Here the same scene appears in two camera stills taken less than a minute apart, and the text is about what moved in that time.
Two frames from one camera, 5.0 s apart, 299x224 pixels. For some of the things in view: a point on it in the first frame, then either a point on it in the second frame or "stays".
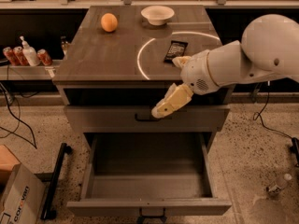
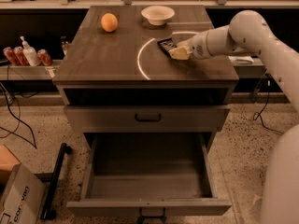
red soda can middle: x=21 y=56 stays
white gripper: x=196 y=73 to x=195 y=46
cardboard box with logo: x=22 y=196 stays
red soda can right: x=44 y=57 stays
